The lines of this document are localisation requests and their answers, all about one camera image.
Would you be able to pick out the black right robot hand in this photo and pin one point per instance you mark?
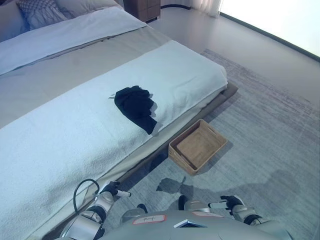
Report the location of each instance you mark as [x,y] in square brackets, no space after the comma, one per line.
[233,201]

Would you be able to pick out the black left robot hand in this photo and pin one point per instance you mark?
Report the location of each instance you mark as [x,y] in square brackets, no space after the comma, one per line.
[112,188]

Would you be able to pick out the black clothes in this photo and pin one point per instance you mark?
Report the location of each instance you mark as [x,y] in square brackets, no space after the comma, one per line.
[133,105]

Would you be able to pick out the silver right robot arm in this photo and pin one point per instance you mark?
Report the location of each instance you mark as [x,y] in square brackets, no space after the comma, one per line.
[255,217]

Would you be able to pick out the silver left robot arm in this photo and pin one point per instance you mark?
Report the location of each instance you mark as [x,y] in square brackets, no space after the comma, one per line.
[87,220]

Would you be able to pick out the woven wicker basket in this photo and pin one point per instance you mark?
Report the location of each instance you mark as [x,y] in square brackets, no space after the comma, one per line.
[200,147]

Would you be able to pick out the brown bed base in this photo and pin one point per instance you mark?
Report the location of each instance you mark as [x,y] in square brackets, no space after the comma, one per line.
[226,93]

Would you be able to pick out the bed with beige sheet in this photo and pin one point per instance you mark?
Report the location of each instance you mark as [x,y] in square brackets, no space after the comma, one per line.
[50,80]

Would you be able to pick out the silver left robot leg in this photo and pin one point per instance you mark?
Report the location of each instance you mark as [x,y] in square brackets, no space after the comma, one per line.
[132,216]

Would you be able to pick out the silver robot leg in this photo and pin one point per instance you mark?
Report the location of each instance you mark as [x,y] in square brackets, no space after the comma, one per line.
[197,205]
[132,216]

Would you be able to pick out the silver right robot leg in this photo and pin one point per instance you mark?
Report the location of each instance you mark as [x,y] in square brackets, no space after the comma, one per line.
[197,205]

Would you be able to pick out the silver robot torso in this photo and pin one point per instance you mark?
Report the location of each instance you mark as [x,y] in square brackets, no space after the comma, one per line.
[200,230]

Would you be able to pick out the grey floor rug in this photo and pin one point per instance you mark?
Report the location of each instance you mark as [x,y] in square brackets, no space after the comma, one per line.
[262,112]

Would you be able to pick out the white duvet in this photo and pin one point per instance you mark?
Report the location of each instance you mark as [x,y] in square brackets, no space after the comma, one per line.
[62,32]

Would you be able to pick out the brown wooden nightstand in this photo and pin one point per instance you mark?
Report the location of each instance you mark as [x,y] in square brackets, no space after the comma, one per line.
[140,8]

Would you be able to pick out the beige pillow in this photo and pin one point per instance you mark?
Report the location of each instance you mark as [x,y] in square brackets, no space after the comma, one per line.
[87,6]

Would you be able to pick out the grey knitted cushion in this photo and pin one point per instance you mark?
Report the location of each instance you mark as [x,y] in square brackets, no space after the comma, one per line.
[42,10]

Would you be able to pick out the white pillow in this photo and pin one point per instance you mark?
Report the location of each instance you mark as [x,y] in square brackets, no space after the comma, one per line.
[12,22]

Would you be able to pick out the white curtain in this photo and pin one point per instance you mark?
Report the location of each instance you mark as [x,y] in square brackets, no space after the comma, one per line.
[210,6]

